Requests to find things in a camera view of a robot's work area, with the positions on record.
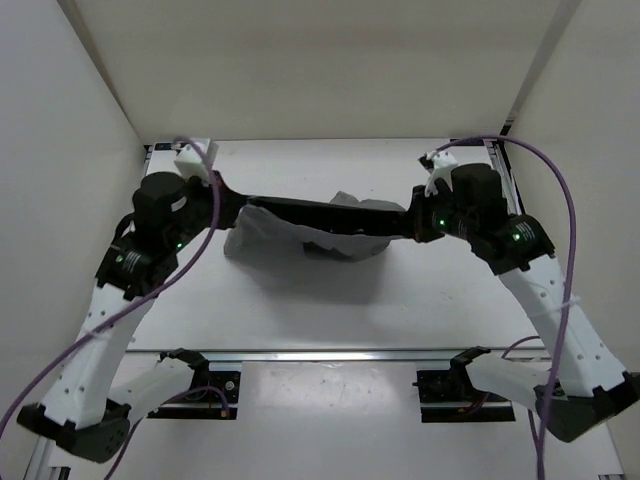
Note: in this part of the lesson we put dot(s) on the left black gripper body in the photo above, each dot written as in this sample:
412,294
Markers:
198,207

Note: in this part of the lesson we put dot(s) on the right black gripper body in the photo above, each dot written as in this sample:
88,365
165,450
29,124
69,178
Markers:
436,215

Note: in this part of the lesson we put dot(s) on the grey pleated skirt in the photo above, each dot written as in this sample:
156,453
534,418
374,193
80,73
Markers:
344,229

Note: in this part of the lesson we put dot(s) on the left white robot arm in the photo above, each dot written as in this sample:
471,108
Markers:
83,413

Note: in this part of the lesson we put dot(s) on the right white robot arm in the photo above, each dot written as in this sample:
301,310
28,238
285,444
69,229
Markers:
592,385

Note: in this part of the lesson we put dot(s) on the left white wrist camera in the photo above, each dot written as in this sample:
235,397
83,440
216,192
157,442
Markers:
189,162

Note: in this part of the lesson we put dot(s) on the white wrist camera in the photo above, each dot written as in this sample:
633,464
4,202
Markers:
439,165
189,162

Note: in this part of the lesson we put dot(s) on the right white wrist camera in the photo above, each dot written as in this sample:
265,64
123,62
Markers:
439,165

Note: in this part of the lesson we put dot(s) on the aluminium table frame rail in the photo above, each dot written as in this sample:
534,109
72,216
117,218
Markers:
499,164

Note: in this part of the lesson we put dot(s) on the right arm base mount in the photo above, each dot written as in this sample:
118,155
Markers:
446,396

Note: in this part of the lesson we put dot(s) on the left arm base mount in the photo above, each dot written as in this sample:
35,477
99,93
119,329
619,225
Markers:
213,393

